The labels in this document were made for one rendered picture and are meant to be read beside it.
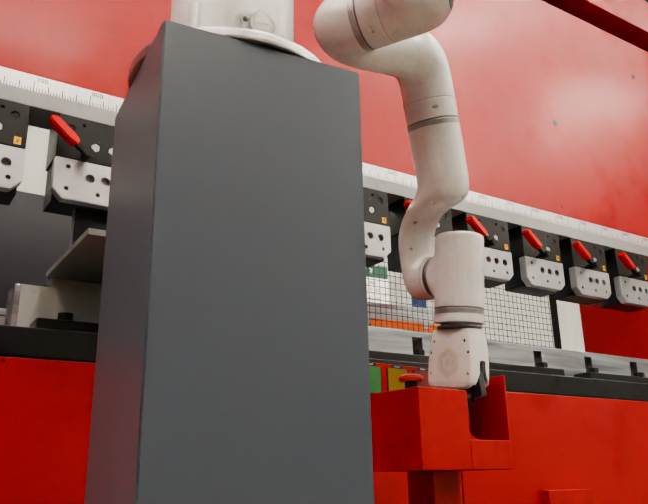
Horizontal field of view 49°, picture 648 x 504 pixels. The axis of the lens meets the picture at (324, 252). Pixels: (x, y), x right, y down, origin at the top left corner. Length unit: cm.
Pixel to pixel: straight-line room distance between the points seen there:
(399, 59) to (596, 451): 107
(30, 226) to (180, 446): 143
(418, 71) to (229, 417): 83
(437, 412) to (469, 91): 114
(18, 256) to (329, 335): 138
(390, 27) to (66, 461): 80
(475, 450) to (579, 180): 126
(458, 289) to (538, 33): 134
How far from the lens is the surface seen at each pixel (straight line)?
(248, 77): 61
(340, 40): 116
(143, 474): 50
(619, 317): 306
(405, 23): 112
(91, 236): 109
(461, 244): 122
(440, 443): 112
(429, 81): 124
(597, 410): 189
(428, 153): 122
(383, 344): 160
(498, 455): 121
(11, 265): 186
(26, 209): 191
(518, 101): 219
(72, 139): 135
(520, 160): 209
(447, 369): 122
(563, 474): 177
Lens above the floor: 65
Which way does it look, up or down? 18 degrees up
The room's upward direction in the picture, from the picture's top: 1 degrees counter-clockwise
